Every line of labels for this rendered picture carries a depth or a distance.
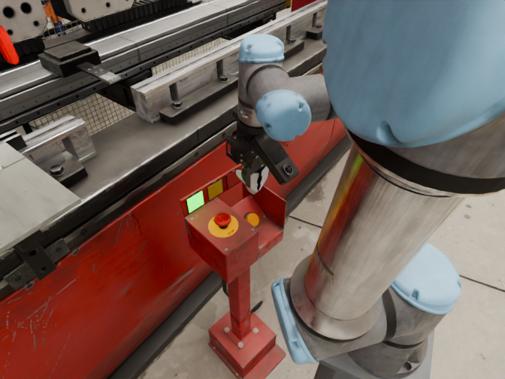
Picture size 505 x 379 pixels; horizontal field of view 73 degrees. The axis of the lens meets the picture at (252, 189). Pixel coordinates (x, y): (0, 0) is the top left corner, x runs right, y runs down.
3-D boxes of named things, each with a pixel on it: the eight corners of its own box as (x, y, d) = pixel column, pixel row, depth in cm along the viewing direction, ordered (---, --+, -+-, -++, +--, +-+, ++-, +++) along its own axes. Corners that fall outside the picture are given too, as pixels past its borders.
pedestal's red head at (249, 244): (228, 285, 84) (224, 239, 71) (188, 247, 92) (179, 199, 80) (283, 239, 94) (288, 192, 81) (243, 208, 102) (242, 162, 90)
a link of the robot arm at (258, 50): (246, 55, 53) (234, 31, 58) (243, 114, 61) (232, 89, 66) (294, 51, 54) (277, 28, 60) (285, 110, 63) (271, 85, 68)
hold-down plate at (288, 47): (258, 74, 118) (258, 66, 116) (246, 71, 121) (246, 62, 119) (303, 47, 136) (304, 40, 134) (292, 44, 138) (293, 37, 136)
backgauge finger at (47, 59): (97, 95, 86) (90, 76, 82) (42, 68, 97) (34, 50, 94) (135, 77, 93) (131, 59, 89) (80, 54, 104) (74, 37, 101)
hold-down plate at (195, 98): (173, 125, 95) (171, 116, 93) (160, 119, 98) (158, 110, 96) (240, 86, 113) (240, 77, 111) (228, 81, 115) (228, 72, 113)
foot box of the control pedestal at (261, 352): (250, 394, 125) (250, 383, 117) (207, 344, 138) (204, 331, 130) (287, 354, 135) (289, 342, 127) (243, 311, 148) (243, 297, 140)
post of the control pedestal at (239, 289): (240, 341, 127) (236, 255, 90) (231, 330, 130) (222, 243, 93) (251, 331, 130) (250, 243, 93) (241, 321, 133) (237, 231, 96)
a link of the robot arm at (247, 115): (285, 100, 65) (255, 116, 61) (282, 119, 68) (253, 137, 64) (258, 83, 68) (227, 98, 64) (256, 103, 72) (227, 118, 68)
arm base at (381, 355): (427, 316, 66) (448, 289, 59) (418, 396, 56) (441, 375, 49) (349, 286, 71) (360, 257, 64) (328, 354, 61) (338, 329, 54)
